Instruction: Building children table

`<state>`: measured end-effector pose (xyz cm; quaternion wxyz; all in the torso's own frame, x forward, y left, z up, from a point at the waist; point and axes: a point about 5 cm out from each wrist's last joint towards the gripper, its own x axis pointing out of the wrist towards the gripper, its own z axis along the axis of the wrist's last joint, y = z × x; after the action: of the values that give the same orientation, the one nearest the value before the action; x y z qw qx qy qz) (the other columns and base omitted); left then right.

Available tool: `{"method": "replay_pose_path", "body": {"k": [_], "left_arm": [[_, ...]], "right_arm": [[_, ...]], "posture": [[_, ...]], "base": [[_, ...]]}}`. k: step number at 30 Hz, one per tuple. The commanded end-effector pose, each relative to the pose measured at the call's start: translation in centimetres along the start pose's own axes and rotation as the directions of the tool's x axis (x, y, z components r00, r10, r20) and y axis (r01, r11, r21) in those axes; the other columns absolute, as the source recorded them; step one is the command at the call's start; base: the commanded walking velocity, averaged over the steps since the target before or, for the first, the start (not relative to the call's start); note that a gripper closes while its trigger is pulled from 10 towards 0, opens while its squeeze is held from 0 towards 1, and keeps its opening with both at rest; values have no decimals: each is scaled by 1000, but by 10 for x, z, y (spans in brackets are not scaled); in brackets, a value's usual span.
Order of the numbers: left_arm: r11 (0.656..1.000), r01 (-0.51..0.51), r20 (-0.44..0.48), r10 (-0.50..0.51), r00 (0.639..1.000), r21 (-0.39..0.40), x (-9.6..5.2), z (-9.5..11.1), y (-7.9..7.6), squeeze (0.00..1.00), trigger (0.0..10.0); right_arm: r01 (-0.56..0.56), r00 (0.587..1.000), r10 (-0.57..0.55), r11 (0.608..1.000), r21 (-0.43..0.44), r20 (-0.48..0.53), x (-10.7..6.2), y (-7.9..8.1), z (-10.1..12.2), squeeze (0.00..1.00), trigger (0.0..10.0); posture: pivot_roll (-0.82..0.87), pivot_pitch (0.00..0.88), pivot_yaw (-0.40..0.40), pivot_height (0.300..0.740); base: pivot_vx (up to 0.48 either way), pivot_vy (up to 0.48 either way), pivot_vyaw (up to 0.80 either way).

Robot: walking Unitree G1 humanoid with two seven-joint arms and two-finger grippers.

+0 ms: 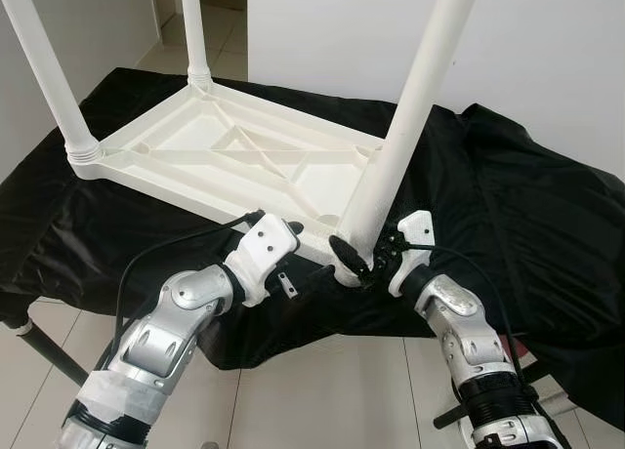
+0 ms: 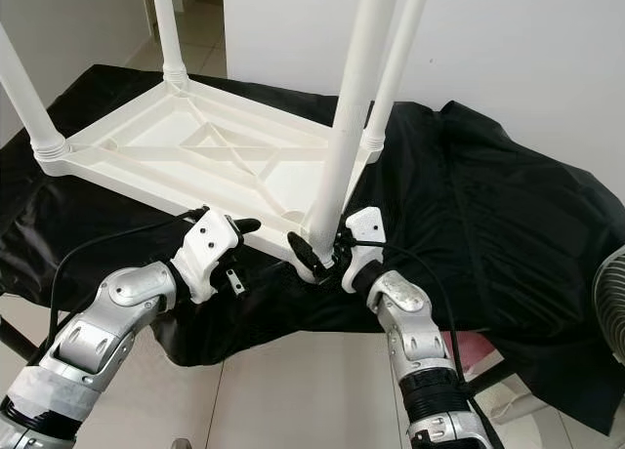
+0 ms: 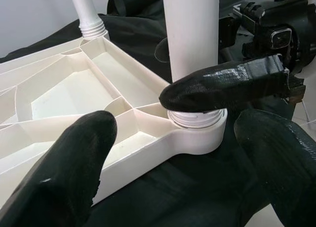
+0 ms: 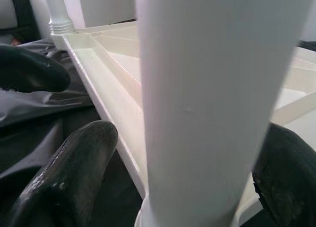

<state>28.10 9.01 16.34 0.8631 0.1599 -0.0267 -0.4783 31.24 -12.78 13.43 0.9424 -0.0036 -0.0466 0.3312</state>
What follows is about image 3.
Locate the white plastic table top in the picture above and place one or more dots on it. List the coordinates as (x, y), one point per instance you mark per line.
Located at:
(61, 93)

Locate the black cloth cover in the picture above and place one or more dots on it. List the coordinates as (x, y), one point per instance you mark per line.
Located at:
(172, 187)

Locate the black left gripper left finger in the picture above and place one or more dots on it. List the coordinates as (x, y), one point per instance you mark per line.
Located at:
(64, 172)

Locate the white plastic table leg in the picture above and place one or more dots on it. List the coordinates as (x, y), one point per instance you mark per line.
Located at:
(192, 34)
(85, 10)

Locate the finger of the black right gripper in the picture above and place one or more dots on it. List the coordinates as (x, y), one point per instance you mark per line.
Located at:
(217, 88)
(162, 49)

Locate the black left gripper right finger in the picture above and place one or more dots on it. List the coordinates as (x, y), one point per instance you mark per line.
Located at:
(284, 167)

